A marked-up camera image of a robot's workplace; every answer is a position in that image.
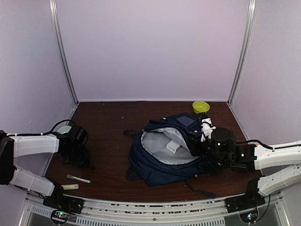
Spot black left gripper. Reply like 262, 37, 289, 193
64, 144, 91, 169

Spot aluminium frame post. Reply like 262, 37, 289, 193
227, 0, 257, 107
49, 0, 79, 108

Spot right aluminium frame post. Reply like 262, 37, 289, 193
227, 0, 257, 107

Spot pale green ceramic bowl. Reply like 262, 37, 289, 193
57, 125, 71, 134

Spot white power adapter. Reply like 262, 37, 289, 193
166, 140, 181, 153

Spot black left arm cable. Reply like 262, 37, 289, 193
6, 119, 77, 137

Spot lime green bowl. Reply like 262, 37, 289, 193
192, 101, 210, 114

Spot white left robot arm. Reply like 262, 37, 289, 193
0, 125, 95, 209

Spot pale yellow eraser stick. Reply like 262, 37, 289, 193
62, 184, 79, 190

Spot left aluminium frame post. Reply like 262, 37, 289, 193
49, 0, 79, 108

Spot navy blue student backpack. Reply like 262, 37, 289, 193
126, 113, 215, 187

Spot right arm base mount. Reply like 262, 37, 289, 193
224, 178, 265, 213

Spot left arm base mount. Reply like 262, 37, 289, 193
38, 181, 84, 214

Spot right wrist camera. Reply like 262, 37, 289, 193
197, 113, 216, 142

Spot front aluminium rail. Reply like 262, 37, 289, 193
21, 186, 290, 226

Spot white marker pen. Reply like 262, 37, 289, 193
67, 174, 92, 184

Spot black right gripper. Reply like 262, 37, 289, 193
187, 132, 227, 169

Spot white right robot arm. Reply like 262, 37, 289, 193
188, 128, 301, 208

